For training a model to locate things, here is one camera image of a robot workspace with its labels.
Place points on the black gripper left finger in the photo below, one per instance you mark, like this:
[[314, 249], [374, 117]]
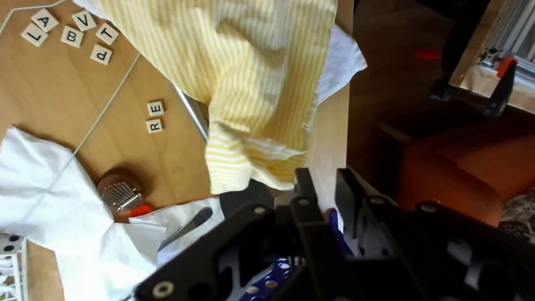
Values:
[[304, 198]]

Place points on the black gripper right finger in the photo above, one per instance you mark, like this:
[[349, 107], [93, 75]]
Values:
[[351, 194]]

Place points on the yellow striped towel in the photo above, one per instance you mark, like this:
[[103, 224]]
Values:
[[239, 72]]

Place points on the blue starred bag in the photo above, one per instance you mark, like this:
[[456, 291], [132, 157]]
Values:
[[276, 273]]

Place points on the orange brown box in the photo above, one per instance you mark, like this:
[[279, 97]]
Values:
[[461, 167]]

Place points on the white paper napkin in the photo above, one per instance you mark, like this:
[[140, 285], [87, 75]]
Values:
[[184, 214]]

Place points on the white tile printed R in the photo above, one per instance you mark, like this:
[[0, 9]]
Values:
[[154, 126]]

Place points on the white tile printed E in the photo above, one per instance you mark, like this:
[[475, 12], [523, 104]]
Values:
[[155, 107]]

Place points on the small brown round kalimba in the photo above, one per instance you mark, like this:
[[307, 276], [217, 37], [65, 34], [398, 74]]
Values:
[[118, 189]]

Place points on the white tile printed d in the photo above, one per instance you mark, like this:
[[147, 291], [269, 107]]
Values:
[[100, 54]]

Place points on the white tile printed T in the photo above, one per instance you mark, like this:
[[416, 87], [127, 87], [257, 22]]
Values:
[[107, 34]]

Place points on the white tile printed B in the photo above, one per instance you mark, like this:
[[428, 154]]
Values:
[[72, 35]]

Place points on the white tile printed V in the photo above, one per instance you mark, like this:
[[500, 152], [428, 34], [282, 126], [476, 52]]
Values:
[[83, 19]]

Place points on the white patterned basket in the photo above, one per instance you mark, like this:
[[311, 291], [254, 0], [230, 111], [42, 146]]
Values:
[[10, 269]]

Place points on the white tile printed A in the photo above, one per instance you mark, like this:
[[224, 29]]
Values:
[[43, 20]]

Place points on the white tile printed L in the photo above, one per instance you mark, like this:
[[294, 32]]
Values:
[[33, 34]]

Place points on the gray aluminium frame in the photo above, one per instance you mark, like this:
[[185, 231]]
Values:
[[515, 27]]

